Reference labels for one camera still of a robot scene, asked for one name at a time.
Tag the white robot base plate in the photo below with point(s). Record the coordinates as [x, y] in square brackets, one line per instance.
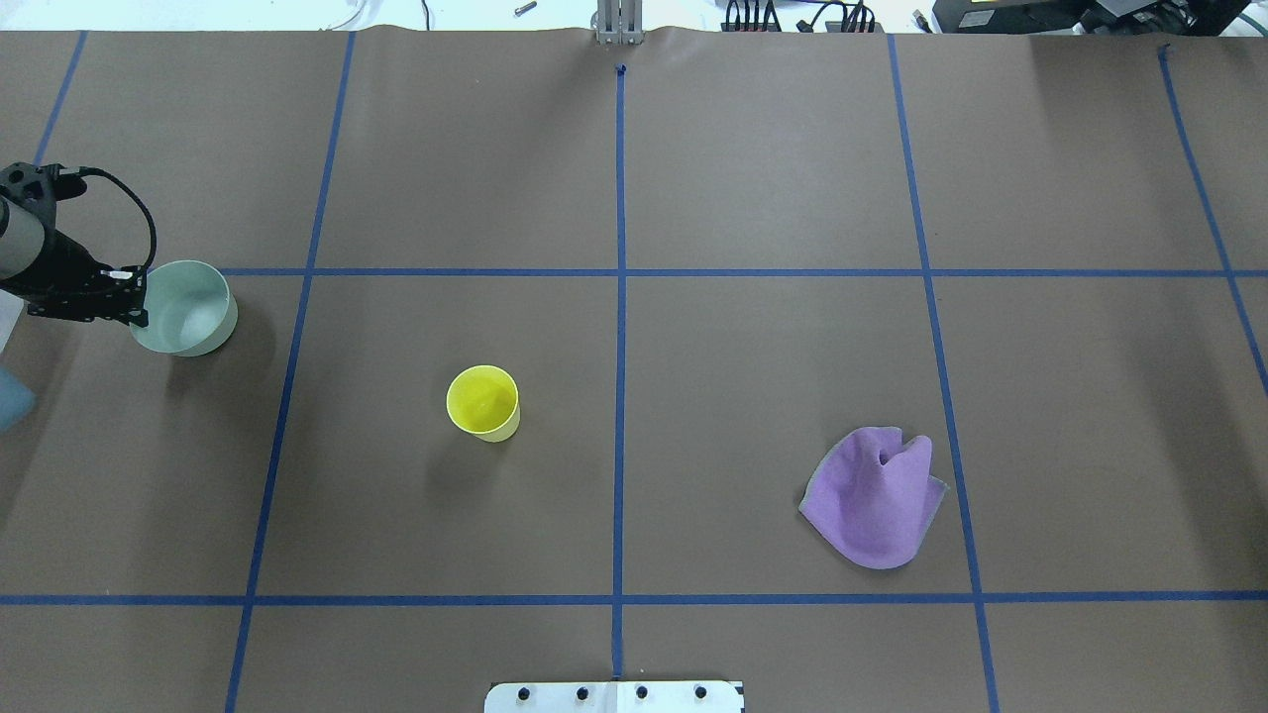
[617, 696]

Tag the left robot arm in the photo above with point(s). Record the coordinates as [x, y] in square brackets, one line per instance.
[23, 237]

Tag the yellow plastic cup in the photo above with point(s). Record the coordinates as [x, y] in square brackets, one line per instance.
[484, 401]

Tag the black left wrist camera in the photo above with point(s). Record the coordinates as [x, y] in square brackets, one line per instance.
[27, 183]

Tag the aluminium frame post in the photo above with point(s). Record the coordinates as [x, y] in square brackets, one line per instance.
[619, 22]

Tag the pale green bowl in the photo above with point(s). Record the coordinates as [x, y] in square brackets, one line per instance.
[192, 311]

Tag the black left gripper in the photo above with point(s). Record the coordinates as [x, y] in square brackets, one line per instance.
[65, 267]

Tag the purple cloth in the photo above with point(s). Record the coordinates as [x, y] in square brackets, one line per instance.
[873, 497]

